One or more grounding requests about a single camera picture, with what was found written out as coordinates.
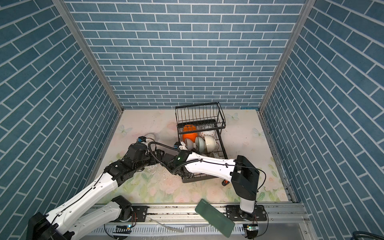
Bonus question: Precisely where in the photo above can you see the orange plastic bowl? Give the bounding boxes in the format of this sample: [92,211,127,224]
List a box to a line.
[182,125,198,143]

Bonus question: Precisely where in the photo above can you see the cream bowl striped outside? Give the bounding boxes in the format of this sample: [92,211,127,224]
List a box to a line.
[204,135,219,153]

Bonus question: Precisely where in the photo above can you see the white bowl orange diamonds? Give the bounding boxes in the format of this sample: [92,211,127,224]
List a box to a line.
[201,130,216,138]

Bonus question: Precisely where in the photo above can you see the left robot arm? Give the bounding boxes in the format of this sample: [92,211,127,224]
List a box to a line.
[26,143,165,240]

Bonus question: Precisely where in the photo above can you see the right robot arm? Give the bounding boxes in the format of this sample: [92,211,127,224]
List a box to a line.
[155,150,260,214]

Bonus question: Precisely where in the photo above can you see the dark green rectangular tray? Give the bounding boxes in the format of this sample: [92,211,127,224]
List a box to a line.
[195,199,235,238]

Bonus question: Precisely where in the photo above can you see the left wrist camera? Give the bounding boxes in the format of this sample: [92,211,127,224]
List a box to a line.
[136,136,152,146]

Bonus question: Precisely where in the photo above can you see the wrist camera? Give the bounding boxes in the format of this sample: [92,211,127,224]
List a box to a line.
[136,136,152,146]
[174,142,188,151]

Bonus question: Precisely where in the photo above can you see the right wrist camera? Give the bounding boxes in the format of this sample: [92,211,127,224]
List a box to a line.
[174,142,188,151]

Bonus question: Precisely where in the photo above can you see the black wire dish rack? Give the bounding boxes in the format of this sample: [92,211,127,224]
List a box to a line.
[175,101,229,184]

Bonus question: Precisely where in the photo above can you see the orange handled screwdriver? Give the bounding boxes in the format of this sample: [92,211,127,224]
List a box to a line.
[222,180,230,187]

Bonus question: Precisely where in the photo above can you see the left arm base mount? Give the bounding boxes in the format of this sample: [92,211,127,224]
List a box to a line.
[112,196,149,224]

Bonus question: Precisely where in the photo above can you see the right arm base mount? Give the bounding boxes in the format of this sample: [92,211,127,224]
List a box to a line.
[225,205,268,222]

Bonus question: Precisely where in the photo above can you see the aluminium front rail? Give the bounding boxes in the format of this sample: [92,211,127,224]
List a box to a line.
[61,203,310,226]

